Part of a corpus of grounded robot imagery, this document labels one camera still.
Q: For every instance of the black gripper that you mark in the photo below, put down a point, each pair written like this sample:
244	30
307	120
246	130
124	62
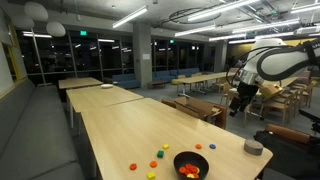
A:
246	94

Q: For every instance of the blue round block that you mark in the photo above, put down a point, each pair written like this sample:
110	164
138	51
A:
212	146

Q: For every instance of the orange round block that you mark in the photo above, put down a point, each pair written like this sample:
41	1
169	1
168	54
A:
194	169
153	164
189	166
198	146
133	166
182	170

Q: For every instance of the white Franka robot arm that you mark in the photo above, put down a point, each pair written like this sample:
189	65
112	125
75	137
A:
283	61

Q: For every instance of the yellow round stool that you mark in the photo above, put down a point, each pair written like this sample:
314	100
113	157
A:
175	81

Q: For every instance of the black bowl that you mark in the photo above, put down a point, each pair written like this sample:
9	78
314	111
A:
181	158

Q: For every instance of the white round pendant lamp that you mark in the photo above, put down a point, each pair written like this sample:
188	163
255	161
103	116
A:
36	10
55	29
22	21

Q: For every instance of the grey fabric cylinder speaker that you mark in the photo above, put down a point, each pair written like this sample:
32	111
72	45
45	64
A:
253	147

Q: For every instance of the light wooden chair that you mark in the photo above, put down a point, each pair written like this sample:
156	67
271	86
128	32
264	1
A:
306	95
281	108

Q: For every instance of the long wooden table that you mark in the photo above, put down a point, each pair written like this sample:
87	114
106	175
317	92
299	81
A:
200	79
289	82

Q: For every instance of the brown leather cushion roll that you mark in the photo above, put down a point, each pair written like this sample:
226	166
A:
287	133

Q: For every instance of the blue sofa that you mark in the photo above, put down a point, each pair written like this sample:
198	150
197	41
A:
165	75
188	71
126	81

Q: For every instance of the black tripod equipment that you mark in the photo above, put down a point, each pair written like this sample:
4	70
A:
310	116

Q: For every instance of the yellow cube block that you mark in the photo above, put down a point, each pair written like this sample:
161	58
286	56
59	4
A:
151	175
165	146

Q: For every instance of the yellow block piece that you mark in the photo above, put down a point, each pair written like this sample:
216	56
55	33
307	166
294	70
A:
190	175

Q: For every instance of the low wooden bench table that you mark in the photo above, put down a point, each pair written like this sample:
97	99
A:
156	83

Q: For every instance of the green cube block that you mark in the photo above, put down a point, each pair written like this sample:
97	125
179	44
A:
160	154

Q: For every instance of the small green exit sign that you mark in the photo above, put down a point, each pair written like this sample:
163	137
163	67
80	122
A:
171	41

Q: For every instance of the paper sign on column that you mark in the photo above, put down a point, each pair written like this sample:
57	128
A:
146	56

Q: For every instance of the concrete column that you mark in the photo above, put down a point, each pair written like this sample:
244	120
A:
142	50

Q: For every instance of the white plate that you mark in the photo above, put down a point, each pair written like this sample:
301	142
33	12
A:
106	86

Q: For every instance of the light wooden table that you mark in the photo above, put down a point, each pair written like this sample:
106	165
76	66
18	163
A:
78	82
100	97

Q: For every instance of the grey bench sofa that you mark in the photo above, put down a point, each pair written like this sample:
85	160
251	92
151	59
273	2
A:
36	140

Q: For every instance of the wrist camera on tan mount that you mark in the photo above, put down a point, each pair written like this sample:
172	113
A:
270	90

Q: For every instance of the yellow window frame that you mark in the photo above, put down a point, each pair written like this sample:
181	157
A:
15	56

